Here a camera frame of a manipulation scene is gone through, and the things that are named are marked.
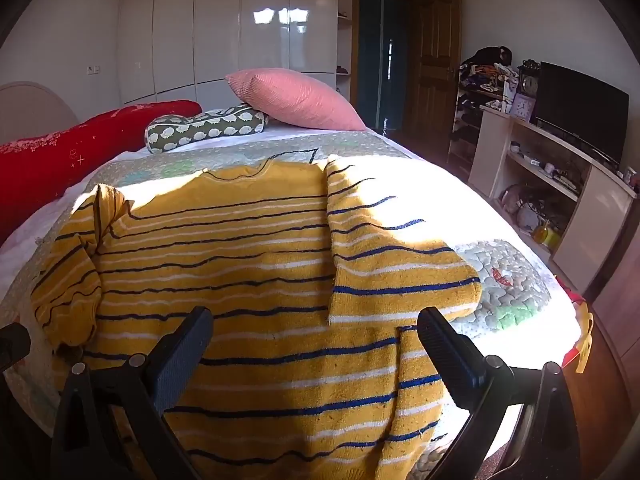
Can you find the pink ribbed pillow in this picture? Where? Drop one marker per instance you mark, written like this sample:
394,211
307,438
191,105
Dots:
295,97

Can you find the wooden door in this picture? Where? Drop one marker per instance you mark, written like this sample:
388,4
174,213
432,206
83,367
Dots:
435,70

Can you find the round beige headboard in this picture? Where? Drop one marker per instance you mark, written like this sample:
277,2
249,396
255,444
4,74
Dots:
30,110

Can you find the shelf rack with clothes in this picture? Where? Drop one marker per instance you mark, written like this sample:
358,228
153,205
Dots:
480,85

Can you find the green sheep print pillow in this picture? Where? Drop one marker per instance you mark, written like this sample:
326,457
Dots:
205,127

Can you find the beige television cabinet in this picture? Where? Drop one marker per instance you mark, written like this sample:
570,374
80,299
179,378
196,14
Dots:
600,210

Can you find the yellow bottle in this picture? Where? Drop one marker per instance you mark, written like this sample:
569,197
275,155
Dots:
545,234

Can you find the glossy white wardrobe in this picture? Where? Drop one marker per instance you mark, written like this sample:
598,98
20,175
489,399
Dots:
225,25

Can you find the black television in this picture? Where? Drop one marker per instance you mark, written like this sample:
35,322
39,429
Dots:
580,105

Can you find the purple alarm clock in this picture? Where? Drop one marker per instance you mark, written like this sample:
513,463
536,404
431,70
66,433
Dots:
522,107

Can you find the patchwork quilt with hearts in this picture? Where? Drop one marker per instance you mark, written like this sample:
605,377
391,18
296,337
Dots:
505,280

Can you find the yellow and red cloth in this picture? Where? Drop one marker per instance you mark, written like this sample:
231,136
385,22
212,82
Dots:
582,335

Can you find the dark table clock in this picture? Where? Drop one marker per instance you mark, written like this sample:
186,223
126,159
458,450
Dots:
528,82

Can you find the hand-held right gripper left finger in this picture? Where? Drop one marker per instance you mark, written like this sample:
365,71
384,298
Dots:
179,352

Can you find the red bolster pillow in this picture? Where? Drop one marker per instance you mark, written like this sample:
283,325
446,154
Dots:
75,150

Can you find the yellow striped sweater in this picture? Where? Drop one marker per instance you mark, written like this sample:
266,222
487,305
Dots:
250,270

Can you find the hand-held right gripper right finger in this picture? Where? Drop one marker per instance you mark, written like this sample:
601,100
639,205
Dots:
450,355

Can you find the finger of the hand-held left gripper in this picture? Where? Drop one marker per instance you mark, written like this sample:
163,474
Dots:
12,345

